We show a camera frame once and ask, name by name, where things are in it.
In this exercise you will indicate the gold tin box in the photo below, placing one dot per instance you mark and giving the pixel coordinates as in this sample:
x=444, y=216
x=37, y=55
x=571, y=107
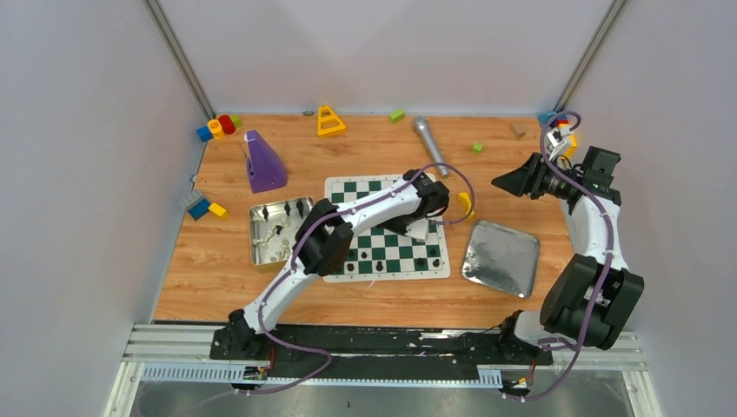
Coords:
x=272, y=229

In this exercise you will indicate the yellow cube near left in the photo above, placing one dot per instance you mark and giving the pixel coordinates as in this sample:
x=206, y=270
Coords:
x=218, y=210

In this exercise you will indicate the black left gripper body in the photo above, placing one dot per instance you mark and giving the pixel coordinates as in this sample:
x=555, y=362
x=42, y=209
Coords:
x=397, y=224

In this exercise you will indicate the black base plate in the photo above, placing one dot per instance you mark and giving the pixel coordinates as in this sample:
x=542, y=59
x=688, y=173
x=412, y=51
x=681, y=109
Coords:
x=393, y=354

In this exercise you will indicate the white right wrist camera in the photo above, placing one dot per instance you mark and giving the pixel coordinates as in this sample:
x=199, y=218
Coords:
x=560, y=141

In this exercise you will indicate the red cylinder block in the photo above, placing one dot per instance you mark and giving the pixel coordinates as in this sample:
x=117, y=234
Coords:
x=227, y=124

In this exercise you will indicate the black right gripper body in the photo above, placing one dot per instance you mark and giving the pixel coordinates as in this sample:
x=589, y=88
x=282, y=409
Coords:
x=544, y=179

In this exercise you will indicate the blue cube block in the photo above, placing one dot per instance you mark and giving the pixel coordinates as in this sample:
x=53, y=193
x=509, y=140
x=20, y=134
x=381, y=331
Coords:
x=204, y=134

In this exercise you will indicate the blue brick near left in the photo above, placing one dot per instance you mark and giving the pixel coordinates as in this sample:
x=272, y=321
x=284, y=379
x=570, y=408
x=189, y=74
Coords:
x=198, y=209

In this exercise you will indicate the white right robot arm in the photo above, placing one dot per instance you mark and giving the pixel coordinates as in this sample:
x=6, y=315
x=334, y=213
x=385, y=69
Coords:
x=596, y=290

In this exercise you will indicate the purple metronome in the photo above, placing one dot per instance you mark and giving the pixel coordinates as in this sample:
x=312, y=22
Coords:
x=265, y=168

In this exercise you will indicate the grey brick near left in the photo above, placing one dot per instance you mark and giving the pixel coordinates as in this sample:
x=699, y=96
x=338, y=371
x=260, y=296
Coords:
x=191, y=199

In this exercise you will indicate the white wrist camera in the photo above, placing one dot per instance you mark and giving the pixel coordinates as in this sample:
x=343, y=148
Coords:
x=418, y=230
x=560, y=141

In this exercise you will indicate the green block far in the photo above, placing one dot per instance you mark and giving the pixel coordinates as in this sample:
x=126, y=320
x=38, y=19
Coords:
x=396, y=115

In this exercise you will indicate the brown wooden block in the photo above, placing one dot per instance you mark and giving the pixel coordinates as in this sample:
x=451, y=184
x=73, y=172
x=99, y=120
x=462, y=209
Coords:
x=518, y=130

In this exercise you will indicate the silver tin lid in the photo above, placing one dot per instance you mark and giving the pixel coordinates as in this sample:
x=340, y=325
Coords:
x=501, y=258

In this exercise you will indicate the yellow triangle block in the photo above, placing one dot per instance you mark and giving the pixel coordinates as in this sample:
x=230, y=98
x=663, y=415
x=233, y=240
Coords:
x=328, y=122

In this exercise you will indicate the yellow cylinder block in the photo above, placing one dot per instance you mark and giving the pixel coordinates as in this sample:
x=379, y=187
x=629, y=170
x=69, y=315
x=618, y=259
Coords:
x=216, y=129

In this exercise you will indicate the yellow red blue brick stack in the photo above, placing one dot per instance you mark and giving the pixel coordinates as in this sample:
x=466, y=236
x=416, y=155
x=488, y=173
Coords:
x=549, y=120

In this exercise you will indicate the green white chess board mat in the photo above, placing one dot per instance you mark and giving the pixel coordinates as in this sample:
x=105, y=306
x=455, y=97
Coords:
x=397, y=251

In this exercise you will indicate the grey microphone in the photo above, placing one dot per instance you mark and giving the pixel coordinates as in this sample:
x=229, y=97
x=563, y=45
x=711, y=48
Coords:
x=422, y=129

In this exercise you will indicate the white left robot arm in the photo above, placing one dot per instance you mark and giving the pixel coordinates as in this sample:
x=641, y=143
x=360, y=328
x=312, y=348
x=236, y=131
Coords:
x=322, y=246

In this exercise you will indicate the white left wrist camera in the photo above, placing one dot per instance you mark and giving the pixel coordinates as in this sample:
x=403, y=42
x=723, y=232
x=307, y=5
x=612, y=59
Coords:
x=418, y=230

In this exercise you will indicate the yellow arch block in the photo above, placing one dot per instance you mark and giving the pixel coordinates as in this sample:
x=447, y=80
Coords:
x=465, y=199

